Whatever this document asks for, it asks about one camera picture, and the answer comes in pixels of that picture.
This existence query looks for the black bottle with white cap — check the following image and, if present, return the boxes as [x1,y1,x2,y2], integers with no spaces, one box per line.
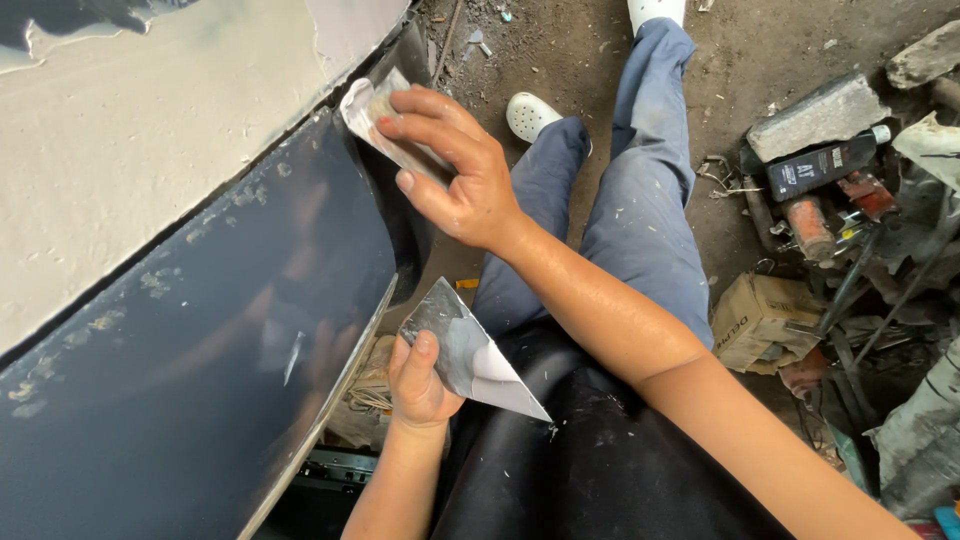
[765,123,894,204]

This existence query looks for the black metal frame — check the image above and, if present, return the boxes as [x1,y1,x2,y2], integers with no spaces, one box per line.
[298,445,381,492]

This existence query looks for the white wrapped pipe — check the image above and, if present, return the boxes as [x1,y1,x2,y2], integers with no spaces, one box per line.
[862,337,960,520]

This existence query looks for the person's right hand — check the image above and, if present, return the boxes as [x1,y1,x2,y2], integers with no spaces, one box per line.
[375,84,528,253]

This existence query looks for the brown cardboard box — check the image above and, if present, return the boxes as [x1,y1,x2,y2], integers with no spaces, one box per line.
[709,271,828,376]

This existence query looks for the person's left hand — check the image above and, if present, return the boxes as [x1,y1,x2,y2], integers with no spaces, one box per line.
[386,330,468,431]

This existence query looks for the heap of tools and scrap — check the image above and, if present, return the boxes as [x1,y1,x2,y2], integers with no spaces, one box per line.
[697,112,960,540]

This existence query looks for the glossy black car panel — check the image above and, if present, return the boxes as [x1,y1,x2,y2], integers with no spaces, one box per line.
[0,15,436,540]

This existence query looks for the grey putty spreader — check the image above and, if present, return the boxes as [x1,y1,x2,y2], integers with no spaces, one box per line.
[339,67,459,190]

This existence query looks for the black apron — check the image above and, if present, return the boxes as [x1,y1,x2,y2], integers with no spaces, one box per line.
[429,321,798,540]

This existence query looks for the triangular metal putty plate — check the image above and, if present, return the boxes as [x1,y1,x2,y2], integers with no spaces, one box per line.
[397,276,554,423]

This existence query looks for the rough grey stone chunk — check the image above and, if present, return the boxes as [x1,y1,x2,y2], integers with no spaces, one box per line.
[885,18,960,91]

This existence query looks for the bundle of pale wires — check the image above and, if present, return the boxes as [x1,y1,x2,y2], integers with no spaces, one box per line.
[346,384,394,415]

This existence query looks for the grey stone block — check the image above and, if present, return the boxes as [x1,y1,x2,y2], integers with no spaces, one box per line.
[746,71,893,165]

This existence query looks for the white clog shoe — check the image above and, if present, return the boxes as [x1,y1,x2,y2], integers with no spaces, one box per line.
[505,91,565,145]
[627,0,688,36]

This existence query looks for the thin rusty metal rod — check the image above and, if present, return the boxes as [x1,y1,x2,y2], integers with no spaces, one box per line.
[430,0,464,88]

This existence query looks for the beige filler-coated car panel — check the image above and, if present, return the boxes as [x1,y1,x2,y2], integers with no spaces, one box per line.
[0,0,421,361]

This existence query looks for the red cylindrical tool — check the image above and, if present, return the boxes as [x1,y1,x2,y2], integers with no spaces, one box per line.
[783,196,838,263]

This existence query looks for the blue work trousers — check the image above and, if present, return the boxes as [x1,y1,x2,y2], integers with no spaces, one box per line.
[471,18,715,354]

